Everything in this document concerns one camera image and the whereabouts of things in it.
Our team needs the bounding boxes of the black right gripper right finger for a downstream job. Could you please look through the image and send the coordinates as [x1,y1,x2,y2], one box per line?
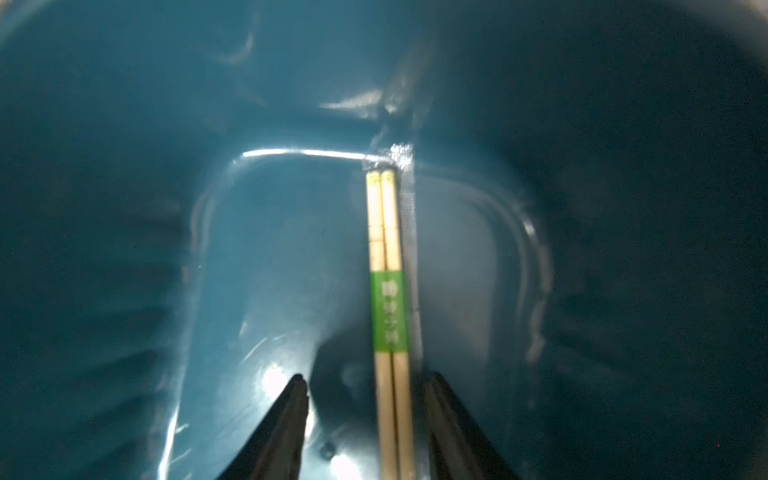
[424,372,520,480]

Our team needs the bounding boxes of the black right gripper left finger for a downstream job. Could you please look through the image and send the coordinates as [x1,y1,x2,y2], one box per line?
[218,374,309,480]

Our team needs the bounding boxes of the teal plastic storage tray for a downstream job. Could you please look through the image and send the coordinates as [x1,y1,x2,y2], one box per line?
[1,1,767,479]

